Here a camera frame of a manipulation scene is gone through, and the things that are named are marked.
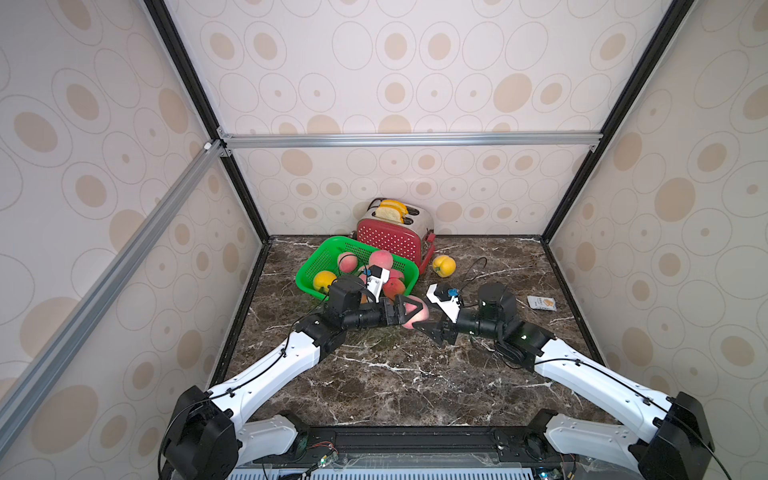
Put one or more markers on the toast slice front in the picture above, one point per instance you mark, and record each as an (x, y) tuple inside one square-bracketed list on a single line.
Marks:
[(390, 214)]

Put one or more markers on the black corner frame post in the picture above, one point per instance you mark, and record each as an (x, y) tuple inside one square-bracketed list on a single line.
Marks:
[(674, 16), (160, 15)]

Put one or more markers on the toast slice back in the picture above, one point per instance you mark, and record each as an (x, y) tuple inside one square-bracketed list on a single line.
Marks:
[(396, 205)]

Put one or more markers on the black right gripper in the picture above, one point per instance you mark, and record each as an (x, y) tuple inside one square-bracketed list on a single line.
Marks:
[(451, 327)]

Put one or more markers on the aluminium rail left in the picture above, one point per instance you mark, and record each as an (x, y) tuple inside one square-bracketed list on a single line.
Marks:
[(56, 355)]

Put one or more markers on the yellow peach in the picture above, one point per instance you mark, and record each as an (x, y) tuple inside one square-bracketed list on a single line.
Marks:
[(322, 281), (444, 266)]

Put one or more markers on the black corner frame post right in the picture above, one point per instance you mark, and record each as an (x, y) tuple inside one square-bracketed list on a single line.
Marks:
[(674, 16)]

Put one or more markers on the yellow peach by toaster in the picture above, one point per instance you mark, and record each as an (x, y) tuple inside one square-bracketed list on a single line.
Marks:
[(444, 266)]

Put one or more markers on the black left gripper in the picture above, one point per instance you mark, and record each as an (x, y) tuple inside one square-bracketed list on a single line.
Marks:
[(398, 314)]

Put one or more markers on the aluminium rail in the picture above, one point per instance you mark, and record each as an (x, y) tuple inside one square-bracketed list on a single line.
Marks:
[(430, 139), (56, 355)]

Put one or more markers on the pink peach front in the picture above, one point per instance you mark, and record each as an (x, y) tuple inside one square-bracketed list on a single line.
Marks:
[(347, 263)]

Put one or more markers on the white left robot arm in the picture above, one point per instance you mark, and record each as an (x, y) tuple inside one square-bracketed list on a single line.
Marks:
[(210, 432)]

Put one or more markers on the red polka dot toaster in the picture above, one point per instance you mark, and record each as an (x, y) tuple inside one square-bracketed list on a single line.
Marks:
[(413, 239)]

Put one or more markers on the aluminium rail back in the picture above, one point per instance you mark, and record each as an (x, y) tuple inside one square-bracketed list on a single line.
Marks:
[(430, 139)]

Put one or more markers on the red orange peach with leaf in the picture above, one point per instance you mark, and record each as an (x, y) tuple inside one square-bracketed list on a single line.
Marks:
[(393, 287)]

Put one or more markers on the toast slice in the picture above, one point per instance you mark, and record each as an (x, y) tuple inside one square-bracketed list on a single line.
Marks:
[(396, 205), (390, 214)]

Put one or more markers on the green plastic basket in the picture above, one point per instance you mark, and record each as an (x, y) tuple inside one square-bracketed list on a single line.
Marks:
[(324, 258)]

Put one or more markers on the black corner frame post left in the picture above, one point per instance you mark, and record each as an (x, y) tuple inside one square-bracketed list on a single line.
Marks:
[(160, 15)]

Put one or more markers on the white drycake snack packet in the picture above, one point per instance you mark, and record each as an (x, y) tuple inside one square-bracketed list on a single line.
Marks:
[(541, 303)]

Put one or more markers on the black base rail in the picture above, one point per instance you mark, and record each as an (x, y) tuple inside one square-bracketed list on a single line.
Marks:
[(524, 445)]

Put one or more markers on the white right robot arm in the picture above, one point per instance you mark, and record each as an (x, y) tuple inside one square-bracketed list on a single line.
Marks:
[(657, 436)]

